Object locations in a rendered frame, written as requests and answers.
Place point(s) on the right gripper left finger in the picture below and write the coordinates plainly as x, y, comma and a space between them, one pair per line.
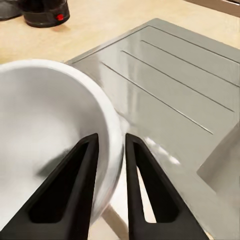
60, 209

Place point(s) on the cabinet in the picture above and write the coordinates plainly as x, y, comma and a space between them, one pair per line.
115, 224

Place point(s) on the coffee cup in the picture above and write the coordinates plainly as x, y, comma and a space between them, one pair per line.
46, 108

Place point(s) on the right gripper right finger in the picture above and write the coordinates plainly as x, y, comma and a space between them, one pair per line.
174, 220

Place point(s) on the drop in sink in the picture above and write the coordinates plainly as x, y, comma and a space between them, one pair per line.
179, 91

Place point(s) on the electric kettle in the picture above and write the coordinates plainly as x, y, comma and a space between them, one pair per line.
44, 13

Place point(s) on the countertop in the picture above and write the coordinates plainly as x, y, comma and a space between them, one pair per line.
95, 22

